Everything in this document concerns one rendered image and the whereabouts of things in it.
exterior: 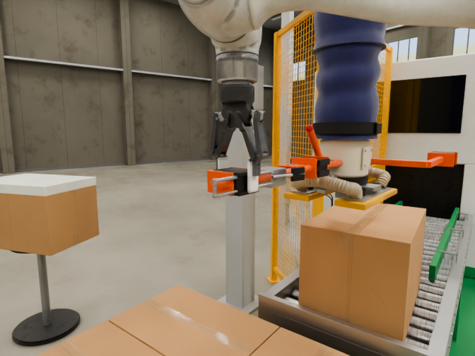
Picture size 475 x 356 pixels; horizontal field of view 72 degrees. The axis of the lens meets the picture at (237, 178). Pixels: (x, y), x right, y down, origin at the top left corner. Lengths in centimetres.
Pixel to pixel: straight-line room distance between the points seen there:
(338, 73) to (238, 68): 52
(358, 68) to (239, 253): 166
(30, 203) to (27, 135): 1034
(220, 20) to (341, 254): 101
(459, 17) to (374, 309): 100
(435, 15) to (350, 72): 46
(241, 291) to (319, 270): 124
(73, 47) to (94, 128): 271
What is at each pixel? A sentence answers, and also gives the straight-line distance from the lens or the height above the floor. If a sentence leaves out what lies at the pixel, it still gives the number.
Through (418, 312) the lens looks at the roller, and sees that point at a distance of 173.
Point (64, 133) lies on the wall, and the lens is 1262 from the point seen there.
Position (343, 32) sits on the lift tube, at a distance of 117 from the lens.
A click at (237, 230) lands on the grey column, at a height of 61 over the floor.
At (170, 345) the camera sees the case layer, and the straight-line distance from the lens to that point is 138.
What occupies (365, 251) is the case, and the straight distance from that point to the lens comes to 131.
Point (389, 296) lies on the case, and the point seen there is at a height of 74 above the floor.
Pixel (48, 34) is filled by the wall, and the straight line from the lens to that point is 1294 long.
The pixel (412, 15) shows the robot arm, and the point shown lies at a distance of 72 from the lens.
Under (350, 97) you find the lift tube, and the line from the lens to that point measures 114.
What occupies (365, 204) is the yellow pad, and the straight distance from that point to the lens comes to 106.
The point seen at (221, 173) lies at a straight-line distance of 70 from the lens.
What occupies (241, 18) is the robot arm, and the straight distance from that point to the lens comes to 57.
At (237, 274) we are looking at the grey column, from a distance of 252.
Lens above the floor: 133
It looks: 8 degrees down
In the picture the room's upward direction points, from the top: straight up
